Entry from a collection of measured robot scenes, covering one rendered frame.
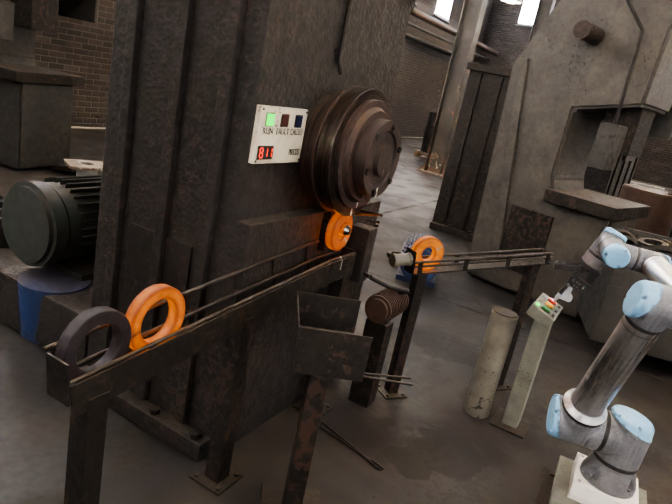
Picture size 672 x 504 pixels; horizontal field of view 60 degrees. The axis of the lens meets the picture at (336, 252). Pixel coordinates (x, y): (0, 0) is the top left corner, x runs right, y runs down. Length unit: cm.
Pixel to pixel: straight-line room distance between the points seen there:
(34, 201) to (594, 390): 231
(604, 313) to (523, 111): 169
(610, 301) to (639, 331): 207
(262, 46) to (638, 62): 317
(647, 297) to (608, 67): 293
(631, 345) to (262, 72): 137
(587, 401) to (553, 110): 291
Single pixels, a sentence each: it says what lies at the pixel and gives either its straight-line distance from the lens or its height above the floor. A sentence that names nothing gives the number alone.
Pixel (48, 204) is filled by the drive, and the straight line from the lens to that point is 277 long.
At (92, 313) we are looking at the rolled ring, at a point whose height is 76.
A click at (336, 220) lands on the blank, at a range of 217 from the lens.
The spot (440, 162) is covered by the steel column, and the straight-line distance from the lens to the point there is 1108.
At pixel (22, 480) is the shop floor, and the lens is 217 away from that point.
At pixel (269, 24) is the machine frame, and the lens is 184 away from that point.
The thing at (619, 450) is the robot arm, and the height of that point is 35.
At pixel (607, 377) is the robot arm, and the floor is 64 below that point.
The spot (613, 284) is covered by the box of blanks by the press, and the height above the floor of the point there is 50.
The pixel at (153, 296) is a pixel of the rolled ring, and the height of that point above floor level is 77.
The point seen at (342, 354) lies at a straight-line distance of 161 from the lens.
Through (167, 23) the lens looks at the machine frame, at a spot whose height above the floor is 142.
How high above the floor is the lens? 137
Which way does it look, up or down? 16 degrees down
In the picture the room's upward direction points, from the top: 12 degrees clockwise
